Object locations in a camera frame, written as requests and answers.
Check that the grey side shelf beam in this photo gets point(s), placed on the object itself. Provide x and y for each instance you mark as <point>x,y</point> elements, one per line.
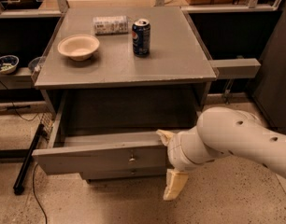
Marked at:
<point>235,68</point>

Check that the blue patterned bowl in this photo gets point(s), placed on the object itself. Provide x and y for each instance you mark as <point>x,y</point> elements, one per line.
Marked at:
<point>8,64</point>

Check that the small grey bowl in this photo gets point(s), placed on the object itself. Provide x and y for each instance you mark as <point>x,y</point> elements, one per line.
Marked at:
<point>36,64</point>

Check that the grey drawer cabinet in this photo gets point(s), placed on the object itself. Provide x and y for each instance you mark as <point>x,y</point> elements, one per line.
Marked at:
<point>176,58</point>

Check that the grey drawer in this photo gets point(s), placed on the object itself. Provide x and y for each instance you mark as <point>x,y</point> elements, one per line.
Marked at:
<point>115,129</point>
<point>133,172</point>

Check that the blue pepsi can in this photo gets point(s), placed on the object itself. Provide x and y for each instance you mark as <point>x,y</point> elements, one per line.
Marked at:
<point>141,37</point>

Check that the black bar on floor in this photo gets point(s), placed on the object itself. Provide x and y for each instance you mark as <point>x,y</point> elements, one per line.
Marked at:
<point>18,186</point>

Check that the grey bottom drawer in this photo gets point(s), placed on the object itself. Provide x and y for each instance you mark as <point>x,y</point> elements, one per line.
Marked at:
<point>133,172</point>

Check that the grey top drawer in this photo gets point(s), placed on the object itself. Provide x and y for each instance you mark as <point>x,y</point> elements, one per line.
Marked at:
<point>115,129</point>

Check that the white paper bowl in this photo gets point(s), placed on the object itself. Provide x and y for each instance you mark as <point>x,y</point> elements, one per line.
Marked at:
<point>78,47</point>

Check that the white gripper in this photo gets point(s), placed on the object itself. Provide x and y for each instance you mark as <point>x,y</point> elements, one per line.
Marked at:
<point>177,152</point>

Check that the grey left shelf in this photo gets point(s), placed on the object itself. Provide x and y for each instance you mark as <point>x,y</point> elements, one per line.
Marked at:
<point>20,79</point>

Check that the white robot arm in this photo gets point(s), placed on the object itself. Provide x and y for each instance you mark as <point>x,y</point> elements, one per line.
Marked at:
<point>218,133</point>

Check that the silver can lying down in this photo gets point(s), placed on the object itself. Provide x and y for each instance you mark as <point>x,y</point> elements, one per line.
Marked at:
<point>110,25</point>

